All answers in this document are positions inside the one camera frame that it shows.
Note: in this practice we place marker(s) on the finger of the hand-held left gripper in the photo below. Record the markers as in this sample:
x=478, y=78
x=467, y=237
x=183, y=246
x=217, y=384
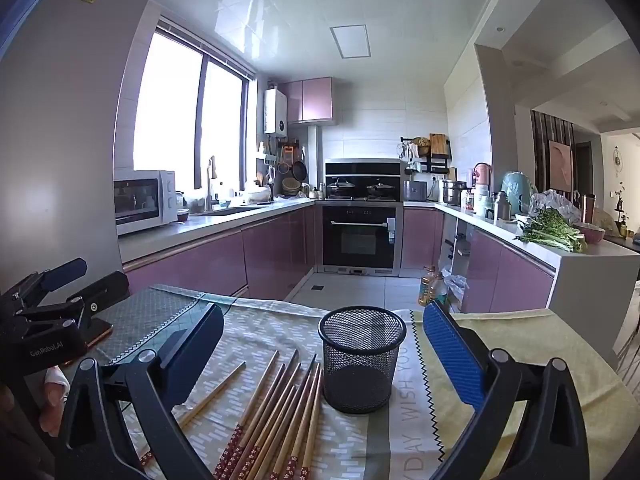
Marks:
x=105, y=292
x=65, y=271

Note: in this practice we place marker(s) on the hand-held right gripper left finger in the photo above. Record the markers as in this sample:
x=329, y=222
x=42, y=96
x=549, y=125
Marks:
x=195, y=355

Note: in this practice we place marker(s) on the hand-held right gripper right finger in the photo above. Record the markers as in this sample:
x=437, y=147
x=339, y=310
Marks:
x=452, y=355

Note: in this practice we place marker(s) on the black mesh holder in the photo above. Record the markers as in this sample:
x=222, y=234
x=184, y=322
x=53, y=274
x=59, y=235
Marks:
x=360, y=380

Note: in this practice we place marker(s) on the bundle of wooden chopsticks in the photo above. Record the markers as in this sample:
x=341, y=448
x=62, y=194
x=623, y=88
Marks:
x=280, y=410

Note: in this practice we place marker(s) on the person's left hand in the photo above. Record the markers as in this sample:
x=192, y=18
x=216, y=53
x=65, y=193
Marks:
x=54, y=397

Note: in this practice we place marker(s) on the cooking oil bottle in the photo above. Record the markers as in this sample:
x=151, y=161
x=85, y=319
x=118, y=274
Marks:
x=426, y=290
x=441, y=290

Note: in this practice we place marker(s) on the white plastic bag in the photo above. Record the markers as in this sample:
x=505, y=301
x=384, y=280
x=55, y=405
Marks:
x=456, y=287

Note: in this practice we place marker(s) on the patterned tablecloth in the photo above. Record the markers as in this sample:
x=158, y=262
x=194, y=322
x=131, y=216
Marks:
x=280, y=330

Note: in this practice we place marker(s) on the pink kitchen base cabinets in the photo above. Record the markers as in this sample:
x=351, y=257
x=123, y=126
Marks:
x=210, y=265
x=500, y=275

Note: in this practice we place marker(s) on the white microwave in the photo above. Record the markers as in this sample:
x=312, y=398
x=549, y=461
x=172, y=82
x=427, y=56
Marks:
x=142, y=200

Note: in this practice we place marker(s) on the grey refrigerator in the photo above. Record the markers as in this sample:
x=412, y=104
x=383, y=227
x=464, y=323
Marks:
x=65, y=135

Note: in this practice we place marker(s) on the black built-in stove oven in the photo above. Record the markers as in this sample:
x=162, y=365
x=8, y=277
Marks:
x=360, y=240

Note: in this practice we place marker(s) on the steel faucet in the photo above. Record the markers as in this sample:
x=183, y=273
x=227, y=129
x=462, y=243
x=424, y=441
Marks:
x=210, y=185

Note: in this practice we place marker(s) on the kitchen sink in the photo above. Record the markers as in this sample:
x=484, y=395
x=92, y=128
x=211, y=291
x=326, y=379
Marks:
x=232, y=209

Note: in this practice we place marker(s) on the white container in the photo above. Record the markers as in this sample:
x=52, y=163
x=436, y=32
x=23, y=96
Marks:
x=482, y=202

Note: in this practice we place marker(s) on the steel thermos bottle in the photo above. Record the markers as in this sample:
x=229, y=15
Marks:
x=501, y=207

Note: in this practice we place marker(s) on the green leafy vegetables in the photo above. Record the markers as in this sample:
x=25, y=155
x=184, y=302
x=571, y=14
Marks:
x=555, y=235

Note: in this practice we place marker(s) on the steel stockpot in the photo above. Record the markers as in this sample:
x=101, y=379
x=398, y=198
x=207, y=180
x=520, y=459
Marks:
x=451, y=192

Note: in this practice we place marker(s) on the silver toaster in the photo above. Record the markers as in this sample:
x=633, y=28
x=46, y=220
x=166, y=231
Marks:
x=415, y=191

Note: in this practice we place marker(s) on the mint green appliance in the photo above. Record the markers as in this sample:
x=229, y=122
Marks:
x=517, y=190

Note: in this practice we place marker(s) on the black lidded pot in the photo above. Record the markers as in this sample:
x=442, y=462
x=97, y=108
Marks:
x=341, y=189
x=381, y=190

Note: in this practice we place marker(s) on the clear plastic bag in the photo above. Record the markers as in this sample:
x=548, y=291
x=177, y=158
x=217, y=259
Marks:
x=552, y=205

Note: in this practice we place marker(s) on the pink bowl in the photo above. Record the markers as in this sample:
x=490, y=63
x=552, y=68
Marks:
x=591, y=235

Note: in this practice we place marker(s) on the pink kettle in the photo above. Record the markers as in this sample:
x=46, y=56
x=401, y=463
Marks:
x=481, y=174

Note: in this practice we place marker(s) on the kitchen window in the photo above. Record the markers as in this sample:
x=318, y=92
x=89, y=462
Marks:
x=170, y=105

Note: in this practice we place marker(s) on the brown tumbler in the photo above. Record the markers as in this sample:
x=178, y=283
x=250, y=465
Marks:
x=588, y=207

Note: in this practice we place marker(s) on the wooden cutting board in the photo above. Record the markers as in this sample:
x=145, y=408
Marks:
x=437, y=145

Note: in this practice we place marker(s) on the hanging frying pan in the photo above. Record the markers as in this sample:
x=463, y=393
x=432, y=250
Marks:
x=299, y=171

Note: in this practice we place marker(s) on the white water heater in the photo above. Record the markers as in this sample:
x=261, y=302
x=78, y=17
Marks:
x=275, y=112

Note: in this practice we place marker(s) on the ceiling light panel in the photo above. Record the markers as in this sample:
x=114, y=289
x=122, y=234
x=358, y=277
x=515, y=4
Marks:
x=350, y=41

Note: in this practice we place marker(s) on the black wall rack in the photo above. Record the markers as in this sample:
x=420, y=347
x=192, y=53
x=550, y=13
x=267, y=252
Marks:
x=435, y=162

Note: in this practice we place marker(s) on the framed wall picture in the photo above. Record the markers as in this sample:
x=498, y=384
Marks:
x=560, y=165

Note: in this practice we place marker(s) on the pink wall cabinet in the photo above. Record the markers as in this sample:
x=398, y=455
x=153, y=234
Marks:
x=315, y=100

